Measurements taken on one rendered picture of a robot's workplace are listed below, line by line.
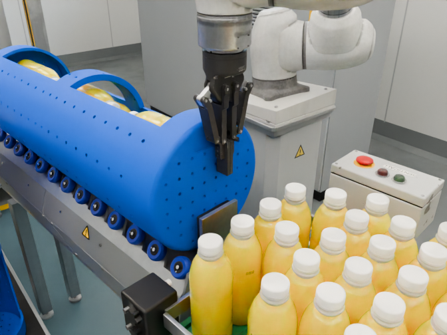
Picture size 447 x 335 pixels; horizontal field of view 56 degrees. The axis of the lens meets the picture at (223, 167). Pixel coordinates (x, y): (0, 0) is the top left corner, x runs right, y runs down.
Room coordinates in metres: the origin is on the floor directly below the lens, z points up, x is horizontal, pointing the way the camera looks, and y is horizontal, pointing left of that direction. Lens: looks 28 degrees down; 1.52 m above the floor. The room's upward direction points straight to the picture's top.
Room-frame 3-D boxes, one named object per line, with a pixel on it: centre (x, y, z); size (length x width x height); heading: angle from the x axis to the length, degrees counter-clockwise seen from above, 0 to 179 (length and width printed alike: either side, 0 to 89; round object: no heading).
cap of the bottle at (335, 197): (0.66, -0.21, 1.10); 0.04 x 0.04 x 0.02
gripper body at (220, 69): (0.72, 0.00, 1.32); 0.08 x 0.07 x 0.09; 135
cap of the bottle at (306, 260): (0.49, -0.12, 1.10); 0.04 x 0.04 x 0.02
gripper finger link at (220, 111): (0.71, 0.01, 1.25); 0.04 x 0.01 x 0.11; 45
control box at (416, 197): (0.77, -0.34, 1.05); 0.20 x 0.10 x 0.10; 45
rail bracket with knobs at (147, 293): (0.53, 0.12, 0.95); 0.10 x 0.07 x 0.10; 135
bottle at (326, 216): (0.66, -0.21, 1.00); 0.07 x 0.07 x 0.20
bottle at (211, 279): (0.53, 0.02, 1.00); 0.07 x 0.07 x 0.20
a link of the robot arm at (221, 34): (0.72, 0.00, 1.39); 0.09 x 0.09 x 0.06
